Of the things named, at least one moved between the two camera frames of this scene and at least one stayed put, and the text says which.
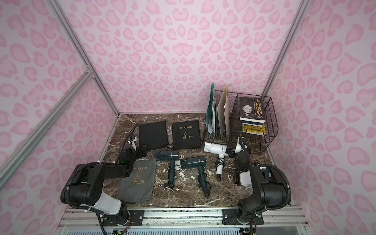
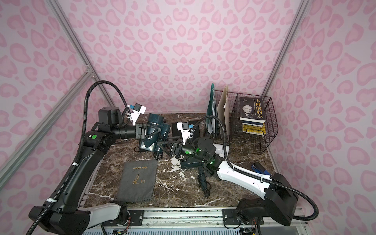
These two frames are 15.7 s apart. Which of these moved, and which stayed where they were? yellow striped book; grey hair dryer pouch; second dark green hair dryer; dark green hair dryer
Moved: dark green hair dryer
Stayed: yellow striped book; grey hair dryer pouch; second dark green hair dryer
